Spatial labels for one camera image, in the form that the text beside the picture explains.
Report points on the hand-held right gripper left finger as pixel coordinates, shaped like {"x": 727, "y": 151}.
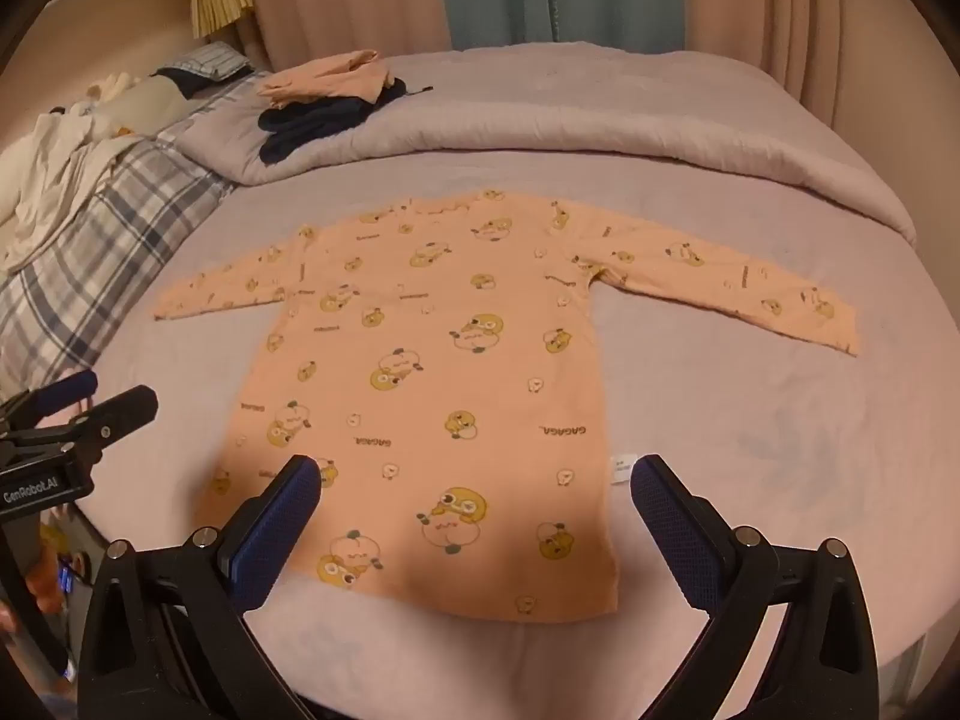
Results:
{"x": 279, "y": 532}

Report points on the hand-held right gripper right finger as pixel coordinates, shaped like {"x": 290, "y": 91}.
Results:
{"x": 675, "y": 540}

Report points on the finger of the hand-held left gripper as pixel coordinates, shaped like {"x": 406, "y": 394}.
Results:
{"x": 71, "y": 386}
{"x": 120, "y": 411}

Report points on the orange cartoon print shirt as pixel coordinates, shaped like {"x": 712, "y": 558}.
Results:
{"x": 487, "y": 390}

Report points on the pink bed sheet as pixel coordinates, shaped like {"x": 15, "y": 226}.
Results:
{"x": 750, "y": 427}

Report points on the plaid blanket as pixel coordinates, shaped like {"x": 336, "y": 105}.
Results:
{"x": 105, "y": 240}

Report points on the white crumpled cloth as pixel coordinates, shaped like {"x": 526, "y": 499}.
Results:
{"x": 52, "y": 172}

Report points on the pale green pillow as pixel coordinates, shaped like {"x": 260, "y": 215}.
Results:
{"x": 146, "y": 105}

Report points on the dark navy garment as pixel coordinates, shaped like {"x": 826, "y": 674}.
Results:
{"x": 315, "y": 124}

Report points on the striped pillow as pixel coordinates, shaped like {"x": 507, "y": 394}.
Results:
{"x": 214, "y": 60}

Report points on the white headboard shelf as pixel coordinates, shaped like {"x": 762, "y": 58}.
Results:
{"x": 112, "y": 7}

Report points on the folded orange garment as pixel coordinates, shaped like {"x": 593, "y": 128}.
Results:
{"x": 330, "y": 75}

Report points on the pale pink duvet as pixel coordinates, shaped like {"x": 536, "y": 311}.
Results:
{"x": 600, "y": 105}

